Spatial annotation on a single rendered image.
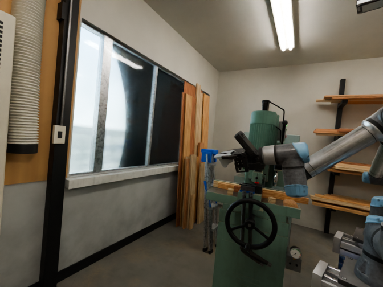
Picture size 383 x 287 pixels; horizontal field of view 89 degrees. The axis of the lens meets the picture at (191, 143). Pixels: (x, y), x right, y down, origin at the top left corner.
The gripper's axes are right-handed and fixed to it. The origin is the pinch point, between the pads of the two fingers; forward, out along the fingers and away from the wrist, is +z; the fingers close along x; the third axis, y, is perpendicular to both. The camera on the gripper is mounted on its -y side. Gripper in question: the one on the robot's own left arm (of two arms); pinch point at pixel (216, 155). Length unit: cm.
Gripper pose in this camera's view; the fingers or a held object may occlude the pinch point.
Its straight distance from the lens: 87.9
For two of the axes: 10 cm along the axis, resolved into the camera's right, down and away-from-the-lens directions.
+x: 4.6, -3.2, 8.3
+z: -8.5, 1.2, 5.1
